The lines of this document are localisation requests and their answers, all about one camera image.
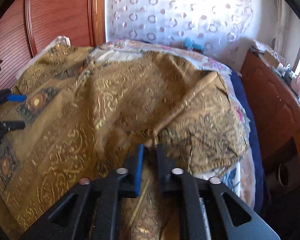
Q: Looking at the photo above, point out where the red-brown slatted wardrobe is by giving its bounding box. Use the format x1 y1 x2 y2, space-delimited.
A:
0 0 106 90

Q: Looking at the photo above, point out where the long wooden sideboard cabinet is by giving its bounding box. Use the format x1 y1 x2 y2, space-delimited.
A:
241 51 300 191

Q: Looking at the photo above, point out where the cardboard box on cabinet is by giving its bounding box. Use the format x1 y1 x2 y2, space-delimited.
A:
260 50 280 69

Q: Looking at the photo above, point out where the gold patterned brocade garment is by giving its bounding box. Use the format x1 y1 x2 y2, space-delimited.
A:
0 44 250 230

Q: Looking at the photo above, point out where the white circle-patterned curtain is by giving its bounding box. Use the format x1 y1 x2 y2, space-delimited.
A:
105 0 277 66

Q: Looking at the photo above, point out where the dark blue bed sheet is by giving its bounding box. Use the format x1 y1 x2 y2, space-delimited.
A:
223 70 269 214

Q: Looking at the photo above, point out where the blue toy on headboard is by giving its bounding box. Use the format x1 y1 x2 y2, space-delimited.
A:
182 37 204 54

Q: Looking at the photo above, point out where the floral blue bed cover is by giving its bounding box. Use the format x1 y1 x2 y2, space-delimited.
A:
47 35 256 208

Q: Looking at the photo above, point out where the pink container on cabinet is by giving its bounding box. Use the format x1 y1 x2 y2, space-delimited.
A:
290 74 300 94

